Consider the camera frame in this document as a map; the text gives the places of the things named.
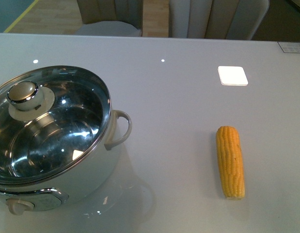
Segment beige chair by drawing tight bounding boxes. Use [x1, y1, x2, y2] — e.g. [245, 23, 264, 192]
[75, 0, 143, 37]
[169, 0, 269, 40]

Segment yellow corn cob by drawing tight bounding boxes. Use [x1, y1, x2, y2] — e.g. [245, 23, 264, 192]
[216, 126, 245, 200]

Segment wooden panel between chairs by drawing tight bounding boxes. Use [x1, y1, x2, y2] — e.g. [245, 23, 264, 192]
[142, 0, 169, 38]

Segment white electric cooking pot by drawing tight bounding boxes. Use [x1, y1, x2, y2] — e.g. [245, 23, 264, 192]
[0, 65, 133, 216]

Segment glass pot lid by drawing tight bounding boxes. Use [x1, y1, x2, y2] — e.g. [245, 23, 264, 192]
[0, 66, 111, 186]

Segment beige chair right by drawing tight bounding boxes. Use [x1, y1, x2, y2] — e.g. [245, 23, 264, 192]
[169, 0, 269, 40]

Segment blue white label sticker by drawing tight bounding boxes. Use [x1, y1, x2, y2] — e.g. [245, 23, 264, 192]
[278, 42, 300, 53]

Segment beige chair left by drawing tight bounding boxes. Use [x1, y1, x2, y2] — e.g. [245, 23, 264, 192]
[75, 0, 143, 37]

